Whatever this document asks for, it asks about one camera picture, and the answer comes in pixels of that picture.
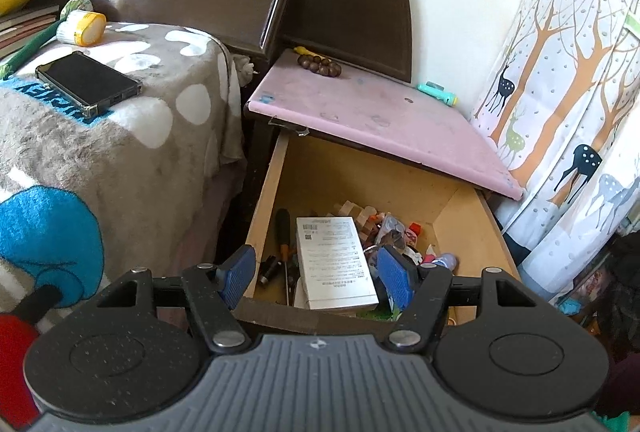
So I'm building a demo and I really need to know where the pink nightstand top cover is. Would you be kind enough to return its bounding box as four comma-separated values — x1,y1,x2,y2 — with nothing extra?
244,49,524,201

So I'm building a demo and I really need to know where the stack of books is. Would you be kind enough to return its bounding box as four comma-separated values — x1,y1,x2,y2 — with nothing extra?
0,4,61,60

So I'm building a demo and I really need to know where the nightstand drawer with handle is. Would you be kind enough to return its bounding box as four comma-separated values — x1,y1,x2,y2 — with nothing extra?
234,131,522,338

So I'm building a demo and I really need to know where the brown bead bracelet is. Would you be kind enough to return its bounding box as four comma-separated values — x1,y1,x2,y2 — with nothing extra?
297,53,345,78

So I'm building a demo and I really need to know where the dark plaid cloth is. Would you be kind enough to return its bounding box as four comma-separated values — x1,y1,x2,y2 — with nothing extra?
592,232,640,365

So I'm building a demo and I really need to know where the teal flashlight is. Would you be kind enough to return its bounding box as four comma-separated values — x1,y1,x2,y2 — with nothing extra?
417,82,459,108

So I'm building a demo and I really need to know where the grey spotted cartoon blanket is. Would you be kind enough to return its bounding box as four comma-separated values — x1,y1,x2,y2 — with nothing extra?
0,22,247,320

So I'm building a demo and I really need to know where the deer print fabric wardrobe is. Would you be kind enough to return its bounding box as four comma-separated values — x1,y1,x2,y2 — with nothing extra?
469,0,640,300

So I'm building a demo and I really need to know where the wooden block puzzle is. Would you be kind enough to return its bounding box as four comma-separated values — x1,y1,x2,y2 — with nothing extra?
327,201,383,249

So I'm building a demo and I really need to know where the white printed box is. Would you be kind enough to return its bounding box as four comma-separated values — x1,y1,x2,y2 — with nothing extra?
295,215,380,311

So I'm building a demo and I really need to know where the reddish garment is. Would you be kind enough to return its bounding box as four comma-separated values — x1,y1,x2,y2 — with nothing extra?
0,311,42,429

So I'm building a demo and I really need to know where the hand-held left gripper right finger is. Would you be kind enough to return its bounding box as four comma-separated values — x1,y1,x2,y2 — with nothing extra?
375,245,544,355

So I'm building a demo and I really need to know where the black handled screwdriver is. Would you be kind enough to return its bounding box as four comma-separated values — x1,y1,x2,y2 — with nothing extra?
274,208,296,306

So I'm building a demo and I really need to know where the black smartphone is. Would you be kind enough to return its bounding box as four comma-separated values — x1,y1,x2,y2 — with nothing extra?
34,51,144,122

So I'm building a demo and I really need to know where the green stick toy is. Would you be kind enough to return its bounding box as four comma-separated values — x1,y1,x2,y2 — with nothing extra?
0,0,94,82

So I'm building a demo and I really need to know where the white and yellow container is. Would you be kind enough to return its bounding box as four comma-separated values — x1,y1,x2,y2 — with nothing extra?
55,9,107,46

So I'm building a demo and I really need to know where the small black flashlight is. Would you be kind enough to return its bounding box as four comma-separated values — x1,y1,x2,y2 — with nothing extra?
257,254,282,286

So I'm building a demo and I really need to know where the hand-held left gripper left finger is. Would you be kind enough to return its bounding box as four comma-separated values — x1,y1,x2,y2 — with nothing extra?
95,244,257,354

